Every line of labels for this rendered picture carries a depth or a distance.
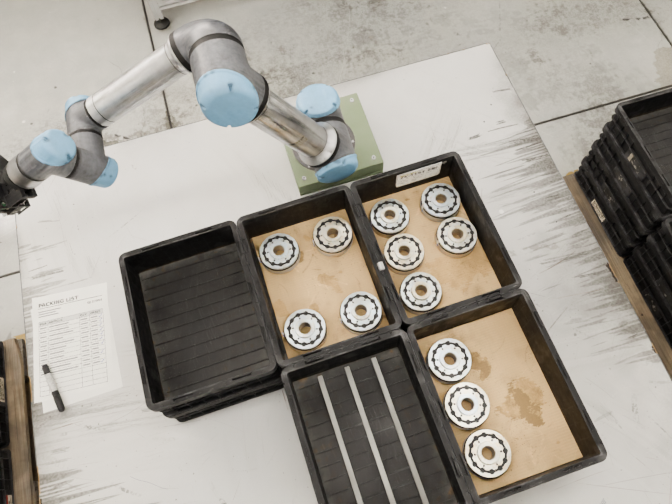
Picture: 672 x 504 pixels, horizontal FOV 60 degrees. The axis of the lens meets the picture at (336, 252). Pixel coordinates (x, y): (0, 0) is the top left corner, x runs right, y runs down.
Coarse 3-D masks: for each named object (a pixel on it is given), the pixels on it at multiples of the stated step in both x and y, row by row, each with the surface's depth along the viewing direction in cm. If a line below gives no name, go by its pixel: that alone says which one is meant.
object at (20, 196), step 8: (8, 176) 125; (0, 184) 130; (8, 184) 126; (0, 192) 129; (8, 192) 129; (16, 192) 127; (24, 192) 127; (32, 192) 129; (0, 200) 128; (8, 200) 129; (16, 200) 128; (24, 200) 129; (0, 208) 128; (8, 208) 130; (16, 208) 132; (24, 208) 135
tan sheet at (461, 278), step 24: (408, 192) 157; (456, 216) 153; (384, 240) 152; (432, 240) 151; (432, 264) 148; (456, 264) 148; (480, 264) 148; (456, 288) 145; (480, 288) 145; (408, 312) 143
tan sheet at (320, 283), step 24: (336, 216) 155; (312, 264) 150; (336, 264) 149; (360, 264) 149; (288, 288) 147; (312, 288) 147; (336, 288) 147; (360, 288) 147; (288, 312) 145; (336, 312) 144; (360, 312) 144; (384, 312) 144; (336, 336) 142
